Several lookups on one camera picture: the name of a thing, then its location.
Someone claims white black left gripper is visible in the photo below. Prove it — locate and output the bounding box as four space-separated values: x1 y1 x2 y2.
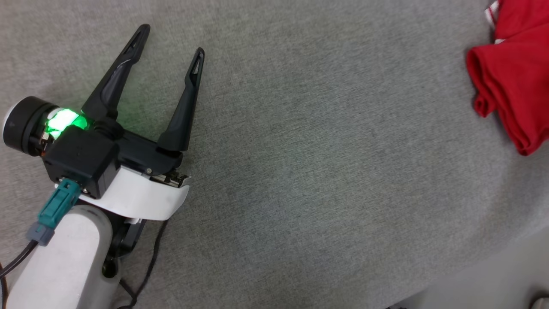
2 24 205 221

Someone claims red shirt with white print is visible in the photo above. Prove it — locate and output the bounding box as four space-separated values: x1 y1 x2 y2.
465 0 549 156

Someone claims teal connector camera cable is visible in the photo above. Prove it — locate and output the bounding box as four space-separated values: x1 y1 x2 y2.
0 178 82 309

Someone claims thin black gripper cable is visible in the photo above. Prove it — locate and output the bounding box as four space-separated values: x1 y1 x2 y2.
116 219 169 309

